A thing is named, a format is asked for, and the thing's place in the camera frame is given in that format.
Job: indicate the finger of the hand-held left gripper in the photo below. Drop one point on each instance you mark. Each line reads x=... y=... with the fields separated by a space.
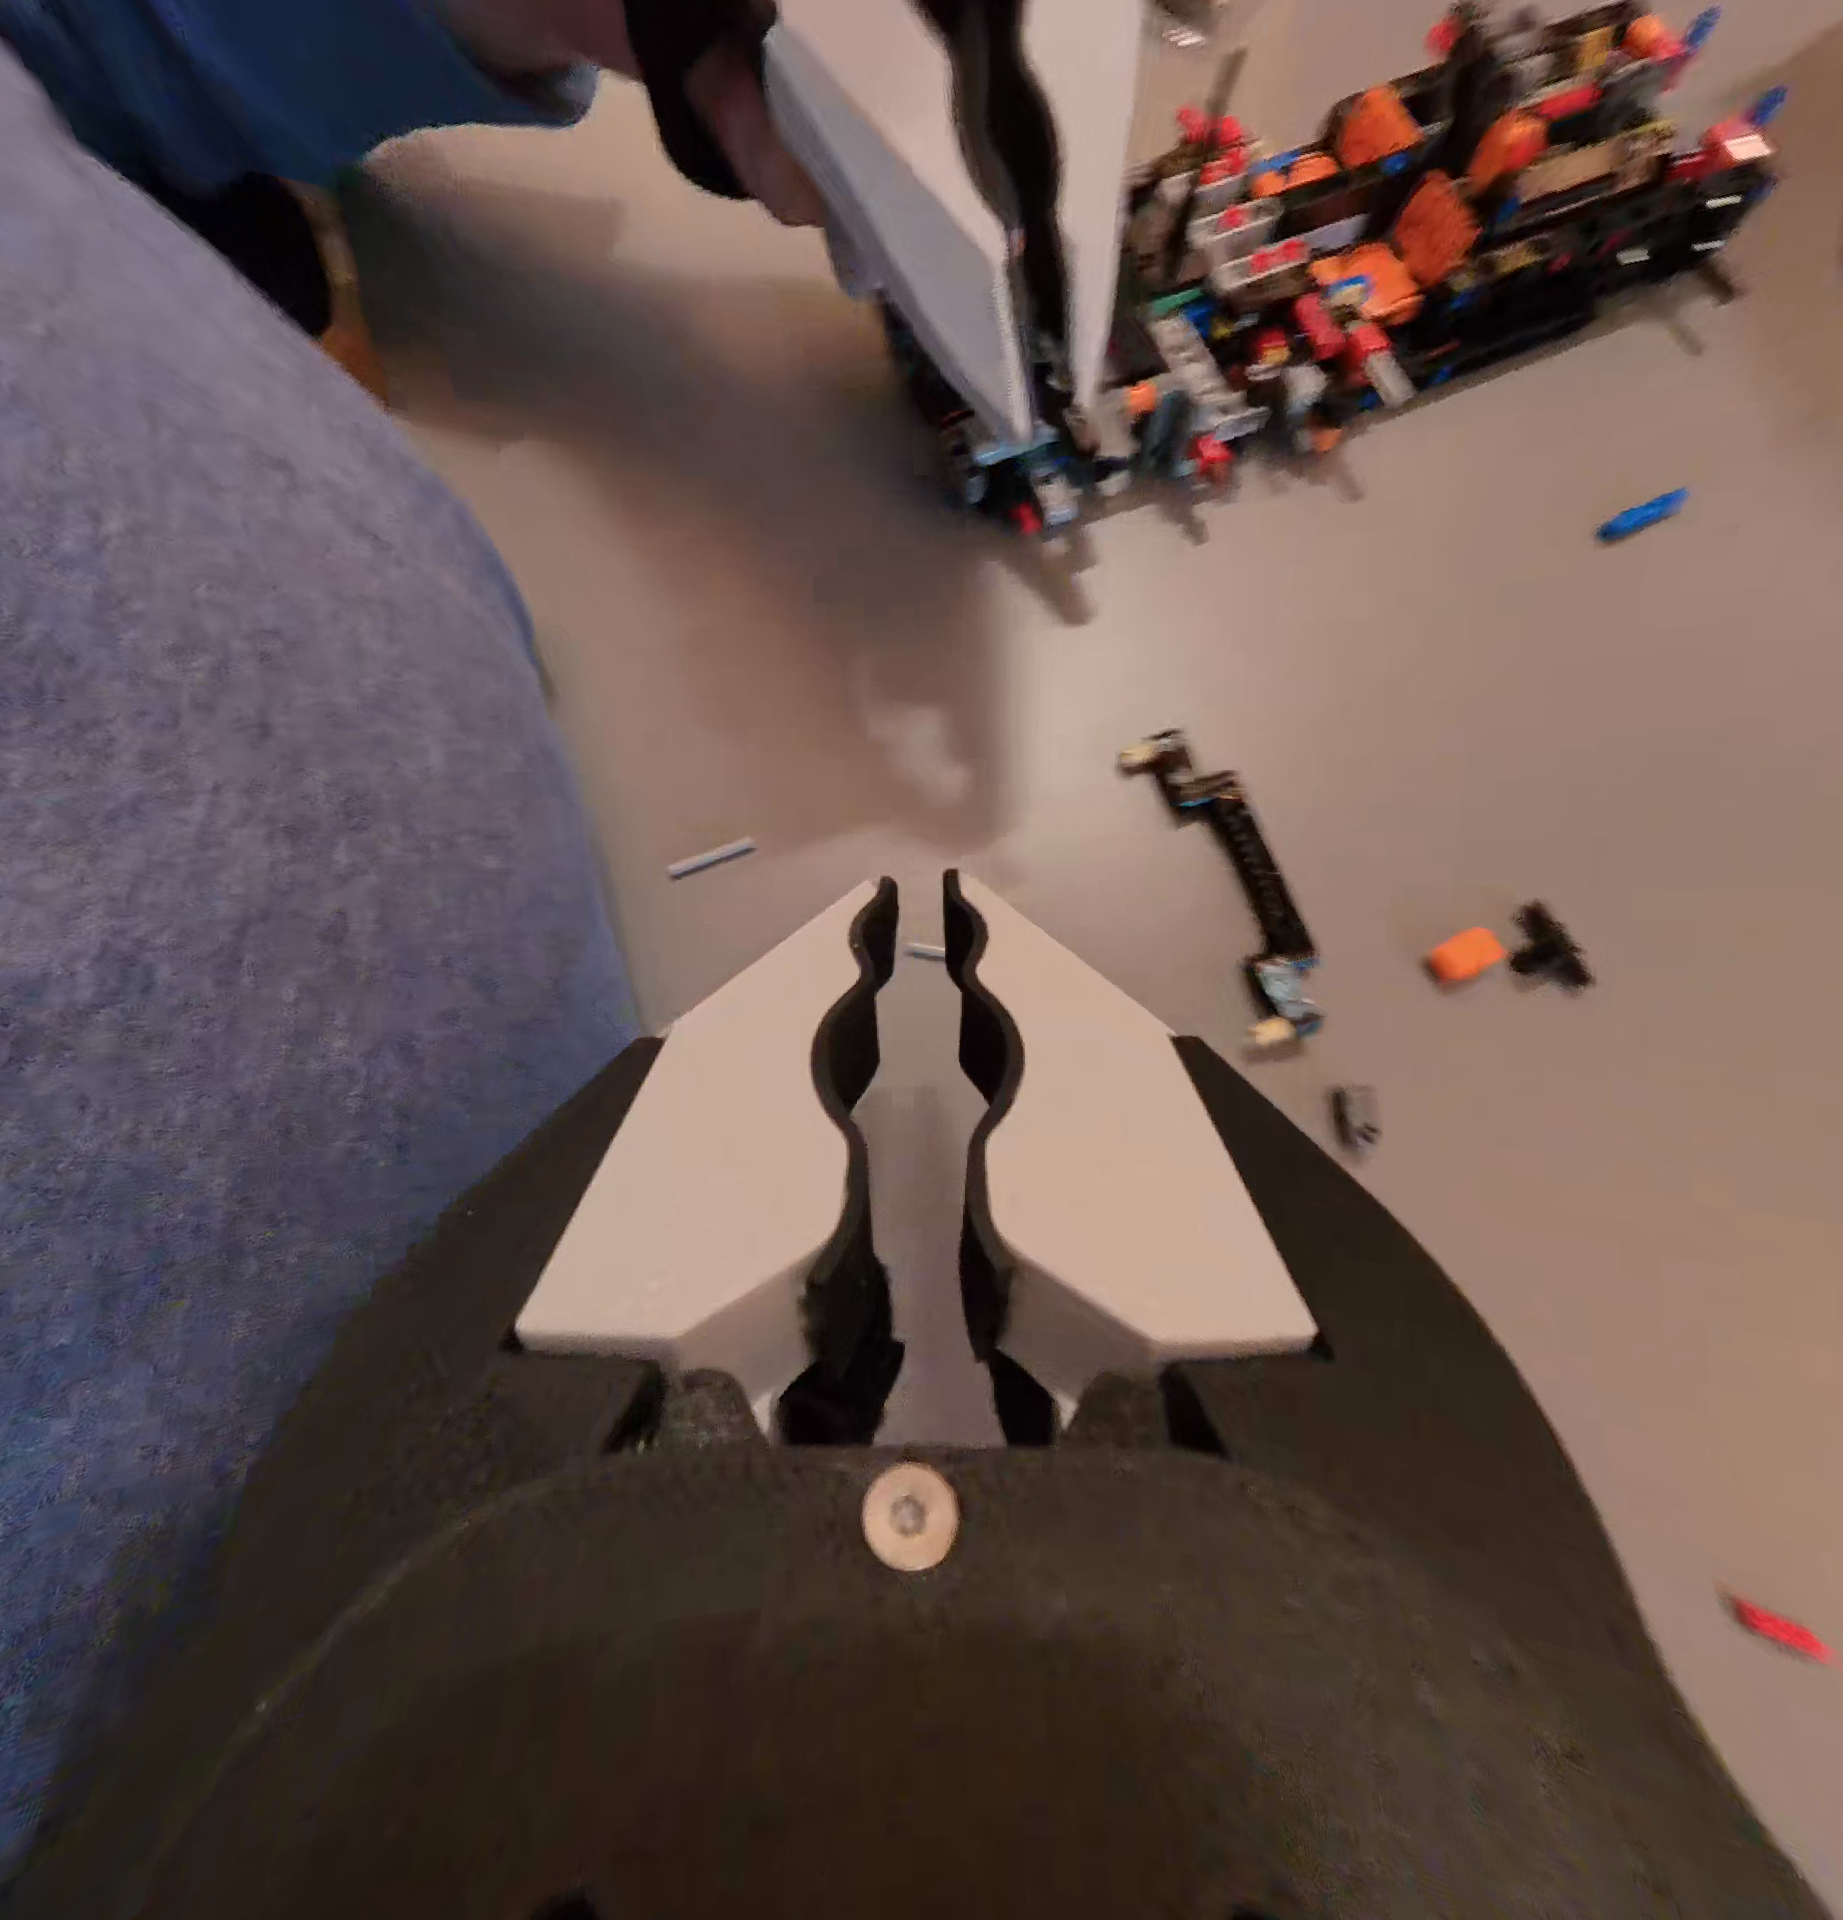
x=906 y=182
x=1095 y=121

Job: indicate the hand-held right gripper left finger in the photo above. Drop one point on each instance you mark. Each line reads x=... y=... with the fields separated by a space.
x=695 y=1185

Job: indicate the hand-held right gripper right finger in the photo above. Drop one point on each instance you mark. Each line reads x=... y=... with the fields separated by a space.
x=1145 y=1185

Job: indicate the black orange lego model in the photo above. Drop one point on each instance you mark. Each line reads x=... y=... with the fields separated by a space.
x=1461 y=226

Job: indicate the person's left forearm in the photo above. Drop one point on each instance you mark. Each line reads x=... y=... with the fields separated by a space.
x=261 y=75

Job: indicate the black lego beam assembly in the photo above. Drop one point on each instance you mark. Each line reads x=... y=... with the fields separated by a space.
x=1243 y=857

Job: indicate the orange lego connector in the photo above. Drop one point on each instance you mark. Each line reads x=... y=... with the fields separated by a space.
x=1464 y=955

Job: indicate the small black lego connector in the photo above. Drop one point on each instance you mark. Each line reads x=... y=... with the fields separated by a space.
x=1548 y=946

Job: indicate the blue lego pin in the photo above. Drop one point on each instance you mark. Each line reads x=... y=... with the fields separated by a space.
x=1639 y=513

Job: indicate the red lego pin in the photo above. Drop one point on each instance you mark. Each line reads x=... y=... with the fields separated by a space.
x=1776 y=1629

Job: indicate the person's left hand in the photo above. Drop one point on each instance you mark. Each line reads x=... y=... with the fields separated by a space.
x=779 y=166

